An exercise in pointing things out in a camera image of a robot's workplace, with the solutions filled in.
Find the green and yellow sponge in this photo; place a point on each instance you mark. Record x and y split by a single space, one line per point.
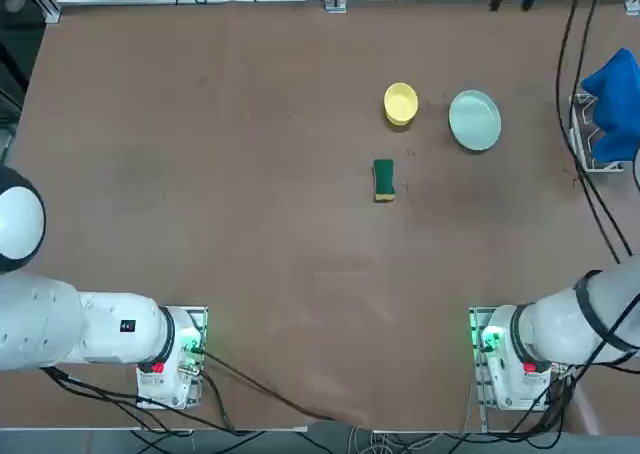
384 179

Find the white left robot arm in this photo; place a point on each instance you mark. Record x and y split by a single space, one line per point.
100 324

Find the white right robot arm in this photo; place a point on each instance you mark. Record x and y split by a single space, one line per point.
550 324

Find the pale green plate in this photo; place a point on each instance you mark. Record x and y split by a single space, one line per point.
475 120

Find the small yellow dish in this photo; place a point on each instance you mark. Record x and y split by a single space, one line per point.
401 103

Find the white metal rack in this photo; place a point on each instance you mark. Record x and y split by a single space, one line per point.
580 124

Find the blue cloth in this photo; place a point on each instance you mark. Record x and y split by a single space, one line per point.
617 104

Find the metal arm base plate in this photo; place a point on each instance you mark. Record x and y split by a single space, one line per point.
475 319
201 318

